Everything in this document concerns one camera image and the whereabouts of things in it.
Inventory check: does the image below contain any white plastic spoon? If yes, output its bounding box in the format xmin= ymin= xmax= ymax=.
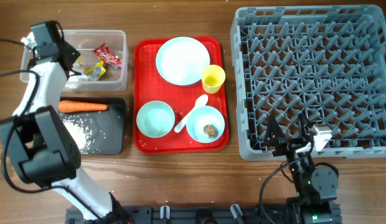
xmin=174 ymin=94 xmax=209 ymax=133

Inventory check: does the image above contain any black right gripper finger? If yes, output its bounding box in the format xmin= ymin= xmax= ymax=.
xmin=263 ymin=115 xmax=285 ymax=147
xmin=298 ymin=113 xmax=313 ymax=140

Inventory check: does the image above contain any yellow plastic cup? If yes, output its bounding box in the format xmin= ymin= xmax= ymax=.
xmin=202 ymin=65 xmax=225 ymax=94

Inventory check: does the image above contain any grey dishwasher rack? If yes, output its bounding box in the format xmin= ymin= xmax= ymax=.
xmin=230 ymin=5 xmax=386 ymax=161

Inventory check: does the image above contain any white napkin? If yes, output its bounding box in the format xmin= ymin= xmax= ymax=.
xmin=65 ymin=74 xmax=88 ymax=90

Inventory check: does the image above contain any red plastic tray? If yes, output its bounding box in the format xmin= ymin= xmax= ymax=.
xmin=134 ymin=39 xmax=229 ymax=154

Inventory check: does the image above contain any yellow snack wrapper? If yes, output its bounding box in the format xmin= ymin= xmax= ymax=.
xmin=77 ymin=57 xmax=106 ymax=81

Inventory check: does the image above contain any light blue plate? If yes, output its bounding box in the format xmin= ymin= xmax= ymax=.
xmin=156 ymin=37 xmax=210 ymax=86

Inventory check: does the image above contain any black food waste tray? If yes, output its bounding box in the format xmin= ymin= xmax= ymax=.
xmin=59 ymin=97 xmax=126 ymax=155

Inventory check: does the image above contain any clear plastic waste bin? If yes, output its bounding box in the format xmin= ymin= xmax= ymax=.
xmin=19 ymin=29 xmax=129 ymax=92

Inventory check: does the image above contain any orange carrot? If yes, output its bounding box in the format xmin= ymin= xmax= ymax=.
xmin=59 ymin=100 xmax=108 ymax=113

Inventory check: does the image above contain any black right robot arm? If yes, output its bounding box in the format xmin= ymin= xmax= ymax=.
xmin=258 ymin=113 xmax=339 ymax=223

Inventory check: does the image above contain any white cooked rice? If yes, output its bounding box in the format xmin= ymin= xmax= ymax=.
xmin=62 ymin=119 xmax=94 ymax=154

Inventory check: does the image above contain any brown food lump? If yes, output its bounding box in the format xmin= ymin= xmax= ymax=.
xmin=204 ymin=124 xmax=218 ymax=138

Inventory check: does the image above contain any blue plastic bowl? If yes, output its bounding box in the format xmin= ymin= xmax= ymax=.
xmin=186 ymin=106 xmax=225 ymax=144

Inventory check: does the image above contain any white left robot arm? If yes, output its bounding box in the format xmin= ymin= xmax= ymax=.
xmin=0 ymin=21 xmax=133 ymax=223

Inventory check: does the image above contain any green plastic bowl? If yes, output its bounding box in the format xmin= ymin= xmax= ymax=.
xmin=136 ymin=101 xmax=175 ymax=138

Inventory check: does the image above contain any red snack wrapper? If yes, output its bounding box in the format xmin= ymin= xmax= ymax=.
xmin=93 ymin=43 xmax=123 ymax=69

